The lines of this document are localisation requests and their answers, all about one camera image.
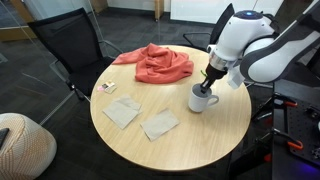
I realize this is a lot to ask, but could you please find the crumpled red cloth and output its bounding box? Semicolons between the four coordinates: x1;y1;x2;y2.
112;42;195;84

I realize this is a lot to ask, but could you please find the light wooden shelf frame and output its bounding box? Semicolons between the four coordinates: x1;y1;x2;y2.
0;0;38;43

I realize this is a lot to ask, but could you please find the white knitted pouf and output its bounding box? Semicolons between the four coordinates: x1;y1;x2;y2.
0;112;58;180

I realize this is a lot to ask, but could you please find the grey paper napkin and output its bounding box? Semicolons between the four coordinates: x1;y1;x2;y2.
102;94;143;130
140;108;181;142

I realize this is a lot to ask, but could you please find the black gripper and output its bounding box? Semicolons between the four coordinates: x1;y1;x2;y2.
199;62;230;95

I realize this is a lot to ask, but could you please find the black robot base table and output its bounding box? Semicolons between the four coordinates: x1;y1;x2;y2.
228;78;320;180

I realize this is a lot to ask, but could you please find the small printed card packet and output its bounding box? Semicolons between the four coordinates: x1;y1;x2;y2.
97;80;118;95

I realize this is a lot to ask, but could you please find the light wooden post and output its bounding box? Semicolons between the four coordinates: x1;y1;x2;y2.
153;0;165;22

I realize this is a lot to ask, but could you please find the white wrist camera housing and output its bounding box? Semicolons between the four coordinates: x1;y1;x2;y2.
227;65;246;90

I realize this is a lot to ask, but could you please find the white ceramic mug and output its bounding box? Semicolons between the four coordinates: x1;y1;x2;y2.
188;83;220;114

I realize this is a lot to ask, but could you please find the orange black clamp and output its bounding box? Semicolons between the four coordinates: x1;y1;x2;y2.
273;128;305;151
273;93;299;109

